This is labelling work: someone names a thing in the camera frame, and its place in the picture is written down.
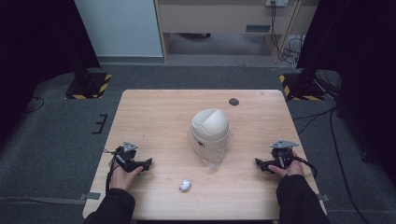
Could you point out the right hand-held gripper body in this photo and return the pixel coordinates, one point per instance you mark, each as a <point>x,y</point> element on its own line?
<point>281,155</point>

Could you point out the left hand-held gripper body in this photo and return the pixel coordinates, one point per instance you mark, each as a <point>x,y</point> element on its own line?
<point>126,158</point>

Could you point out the white paper ball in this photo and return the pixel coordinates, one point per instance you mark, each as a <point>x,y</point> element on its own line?
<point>185,185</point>

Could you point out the beige swing-lid trash bin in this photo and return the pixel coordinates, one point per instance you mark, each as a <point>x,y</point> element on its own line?
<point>210,126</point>

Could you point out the person's right hand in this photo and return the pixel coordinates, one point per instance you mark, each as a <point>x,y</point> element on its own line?
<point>294,169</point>

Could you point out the person's left hand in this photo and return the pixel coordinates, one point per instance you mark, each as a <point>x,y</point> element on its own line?
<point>121,179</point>

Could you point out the clear plastic bin liner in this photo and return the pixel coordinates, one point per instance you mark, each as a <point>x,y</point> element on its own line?
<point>214,158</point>

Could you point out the grey tape strip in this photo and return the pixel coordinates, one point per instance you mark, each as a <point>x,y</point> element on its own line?
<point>90,196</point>
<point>323,198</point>

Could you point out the dark round table grommet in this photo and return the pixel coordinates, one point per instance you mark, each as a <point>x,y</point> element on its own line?
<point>233,101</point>

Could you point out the striped-edge black stand base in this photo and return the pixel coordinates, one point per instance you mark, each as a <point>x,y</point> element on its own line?
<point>300,88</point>
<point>90,87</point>

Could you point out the black curtain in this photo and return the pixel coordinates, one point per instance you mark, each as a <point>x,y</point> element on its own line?
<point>37,46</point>
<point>358,62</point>

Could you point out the white panel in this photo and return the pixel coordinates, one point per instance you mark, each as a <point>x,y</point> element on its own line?
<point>118,28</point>

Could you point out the grey power strip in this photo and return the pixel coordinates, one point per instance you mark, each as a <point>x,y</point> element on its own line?
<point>276,2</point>

